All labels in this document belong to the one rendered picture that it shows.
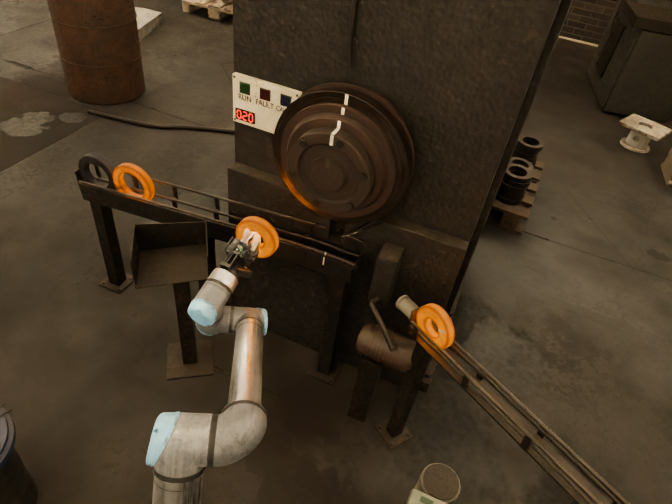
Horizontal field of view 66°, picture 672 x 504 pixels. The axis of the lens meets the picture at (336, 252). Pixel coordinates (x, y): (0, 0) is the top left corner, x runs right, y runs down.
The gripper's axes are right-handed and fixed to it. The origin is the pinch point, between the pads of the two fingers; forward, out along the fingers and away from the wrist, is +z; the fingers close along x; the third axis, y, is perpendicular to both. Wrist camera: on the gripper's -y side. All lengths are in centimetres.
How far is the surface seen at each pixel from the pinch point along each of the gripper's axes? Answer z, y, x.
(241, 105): 35.7, 20.4, 22.6
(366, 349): -11, -34, -46
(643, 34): 394, -124, -148
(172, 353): -30, -78, 40
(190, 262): -9.6, -21.5, 27.0
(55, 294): -26, -78, 111
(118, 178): 13, -18, 76
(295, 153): 15.3, 27.9, -9.5
